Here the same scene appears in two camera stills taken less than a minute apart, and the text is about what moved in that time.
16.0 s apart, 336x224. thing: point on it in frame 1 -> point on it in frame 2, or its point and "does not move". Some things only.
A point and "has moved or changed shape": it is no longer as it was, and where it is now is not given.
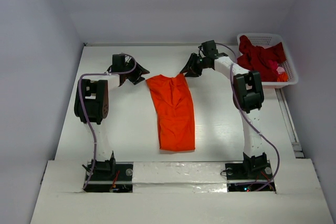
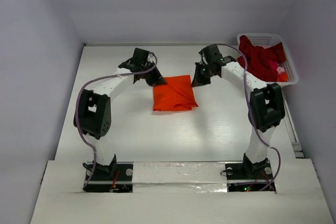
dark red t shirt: [255, 58] does not move
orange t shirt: [175, 106] has moved or changed shape
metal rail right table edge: [289, 124] does not move
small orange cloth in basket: [283, 77] does not move
